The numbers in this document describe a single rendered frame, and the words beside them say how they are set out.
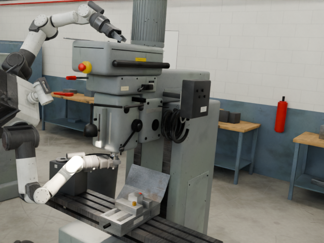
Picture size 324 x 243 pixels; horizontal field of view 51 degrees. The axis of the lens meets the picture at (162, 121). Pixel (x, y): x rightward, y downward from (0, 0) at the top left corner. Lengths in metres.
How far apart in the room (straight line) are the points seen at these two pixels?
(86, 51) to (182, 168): 0.95
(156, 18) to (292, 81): 4.02
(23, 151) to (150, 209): 0.74
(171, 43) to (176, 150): 4.73
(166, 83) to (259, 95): 3.97
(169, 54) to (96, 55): 5.10
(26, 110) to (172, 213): 1.12
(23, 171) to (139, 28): 0.98
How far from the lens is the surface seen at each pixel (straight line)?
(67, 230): 2.04
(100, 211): 2.07
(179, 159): 2.14
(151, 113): 1.96
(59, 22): 2.04
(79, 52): 1.77
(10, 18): 10.76
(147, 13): 2.00
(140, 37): 1.99
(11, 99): 1.76
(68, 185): 2.26
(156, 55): 1.94
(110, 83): 1.75
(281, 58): 5.82
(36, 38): 2.03
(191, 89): 1.84
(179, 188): 2.21
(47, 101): 1.78
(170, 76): 2.10
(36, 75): 9.27
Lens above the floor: 1.83
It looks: 10 degrees down
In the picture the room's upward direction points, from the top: 4 degrees clockwise
